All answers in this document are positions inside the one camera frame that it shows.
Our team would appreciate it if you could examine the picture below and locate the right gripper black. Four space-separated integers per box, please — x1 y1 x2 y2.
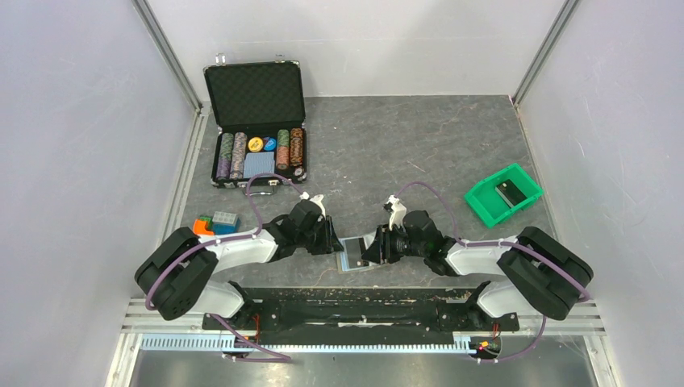
361 222 428 264

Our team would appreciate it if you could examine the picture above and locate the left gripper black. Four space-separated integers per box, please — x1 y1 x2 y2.
297 215 344 256

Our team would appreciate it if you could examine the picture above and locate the olive card holder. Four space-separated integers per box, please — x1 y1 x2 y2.
336 236 377 273

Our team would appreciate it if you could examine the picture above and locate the black credit card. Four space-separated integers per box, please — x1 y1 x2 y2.
342 237 366 266
494 179 527 208

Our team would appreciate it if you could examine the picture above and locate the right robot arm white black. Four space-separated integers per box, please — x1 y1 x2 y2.
361 210 594 329

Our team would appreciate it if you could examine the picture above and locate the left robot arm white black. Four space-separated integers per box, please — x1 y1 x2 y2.
134 199 344 329

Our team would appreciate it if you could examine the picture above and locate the blue playing card deck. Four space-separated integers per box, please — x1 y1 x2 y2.
243 152 275 179

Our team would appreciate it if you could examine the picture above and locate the green orange chip stack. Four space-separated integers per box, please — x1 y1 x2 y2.
276 129 290 170

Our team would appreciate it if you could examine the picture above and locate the brown orange chip stack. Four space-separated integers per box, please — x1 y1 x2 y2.
290 127 304 167

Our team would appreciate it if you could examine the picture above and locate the colourful toy block set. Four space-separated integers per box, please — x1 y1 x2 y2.
192 211 241 235

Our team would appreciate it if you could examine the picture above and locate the blue dealer button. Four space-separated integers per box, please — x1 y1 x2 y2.
263 137 277 152

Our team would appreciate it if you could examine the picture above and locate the green plastic bin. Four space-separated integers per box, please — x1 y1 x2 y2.
465 163 544 228

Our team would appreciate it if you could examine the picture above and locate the black poker chip case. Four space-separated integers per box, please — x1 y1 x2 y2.
203 60 308 188

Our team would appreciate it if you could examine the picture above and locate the yellow dealer button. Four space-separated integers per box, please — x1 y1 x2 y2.
248 136 265 152

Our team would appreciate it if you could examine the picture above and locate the purple brown chip stack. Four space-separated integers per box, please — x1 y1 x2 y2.
229 132 248 180

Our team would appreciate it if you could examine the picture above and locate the purple green chip stack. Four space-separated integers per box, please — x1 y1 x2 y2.
215 133 234 179

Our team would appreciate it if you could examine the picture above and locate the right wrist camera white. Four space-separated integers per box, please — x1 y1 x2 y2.
383 195 407 231

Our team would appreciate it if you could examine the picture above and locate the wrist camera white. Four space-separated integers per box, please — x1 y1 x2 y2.
383 195 407 231
299 192 327 217

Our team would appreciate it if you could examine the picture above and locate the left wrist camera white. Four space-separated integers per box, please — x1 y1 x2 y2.
299 192 327 217

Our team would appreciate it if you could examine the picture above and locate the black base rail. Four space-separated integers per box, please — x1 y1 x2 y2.
225 288 519 346

